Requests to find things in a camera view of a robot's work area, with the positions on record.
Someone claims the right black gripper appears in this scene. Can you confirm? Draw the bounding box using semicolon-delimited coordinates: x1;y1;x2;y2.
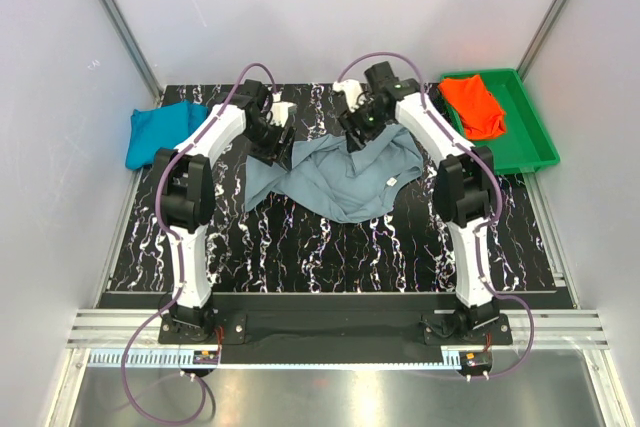
336;98;389;155

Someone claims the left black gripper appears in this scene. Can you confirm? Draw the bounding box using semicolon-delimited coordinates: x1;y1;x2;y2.
242;119;296;172

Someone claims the grey-blue t shirt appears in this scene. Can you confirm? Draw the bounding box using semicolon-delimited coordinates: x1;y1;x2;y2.
244;124;424;224

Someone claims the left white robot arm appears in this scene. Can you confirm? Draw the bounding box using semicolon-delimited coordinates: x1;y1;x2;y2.
152;80;296;343

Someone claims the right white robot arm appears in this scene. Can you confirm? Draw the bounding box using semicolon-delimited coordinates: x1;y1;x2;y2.
333;62;502;344

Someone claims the teal folded t shirt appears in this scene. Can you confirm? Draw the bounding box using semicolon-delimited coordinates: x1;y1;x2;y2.
125;101;209;171

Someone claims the orange t shirt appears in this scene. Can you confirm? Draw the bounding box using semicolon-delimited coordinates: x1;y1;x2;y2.
439;74;507;141

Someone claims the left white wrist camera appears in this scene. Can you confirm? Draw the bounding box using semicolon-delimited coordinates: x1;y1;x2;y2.
267;93;297;128

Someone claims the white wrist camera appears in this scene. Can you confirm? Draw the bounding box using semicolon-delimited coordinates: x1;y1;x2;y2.
267;93;297;128
332;79;366;112

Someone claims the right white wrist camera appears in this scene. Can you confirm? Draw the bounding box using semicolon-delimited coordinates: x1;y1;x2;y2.
332;79;366;112

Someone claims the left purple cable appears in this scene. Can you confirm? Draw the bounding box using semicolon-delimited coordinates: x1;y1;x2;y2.
122;62;281;423

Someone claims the left aluminium frame post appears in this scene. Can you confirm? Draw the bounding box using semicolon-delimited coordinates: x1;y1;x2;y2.
98;0;164;99

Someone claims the aluminium frame post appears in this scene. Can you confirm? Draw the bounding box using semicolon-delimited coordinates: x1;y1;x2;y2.
517;0;570;80
98;0;164;99

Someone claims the aluminium front rail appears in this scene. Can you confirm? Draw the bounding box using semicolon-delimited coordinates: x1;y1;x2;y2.
68;309;608;371

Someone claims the right aluminium frame post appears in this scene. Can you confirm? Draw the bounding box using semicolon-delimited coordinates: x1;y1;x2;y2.
517;0;570;80

